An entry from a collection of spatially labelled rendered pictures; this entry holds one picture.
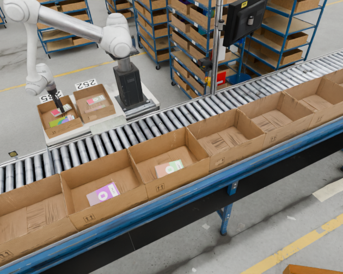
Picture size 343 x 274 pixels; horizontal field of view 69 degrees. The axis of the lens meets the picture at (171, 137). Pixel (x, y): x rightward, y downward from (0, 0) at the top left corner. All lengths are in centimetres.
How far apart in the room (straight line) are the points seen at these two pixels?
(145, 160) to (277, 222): 138
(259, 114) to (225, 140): 38
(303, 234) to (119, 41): 210
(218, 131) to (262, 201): 101
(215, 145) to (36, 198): 112
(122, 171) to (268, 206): 147
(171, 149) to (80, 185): 61
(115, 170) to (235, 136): 84
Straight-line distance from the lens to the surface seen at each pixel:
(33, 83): 205
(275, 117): 197
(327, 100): 228
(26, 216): 163
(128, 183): 152
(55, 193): 162
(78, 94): 251
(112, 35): 179
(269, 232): 241
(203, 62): 218
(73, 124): 218
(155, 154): 161
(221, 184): 160
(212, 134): 176
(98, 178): 160
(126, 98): 222
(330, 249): 252
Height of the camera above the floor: 211
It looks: 45 degrees down
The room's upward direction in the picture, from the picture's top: 4 degrees counter-clockwise
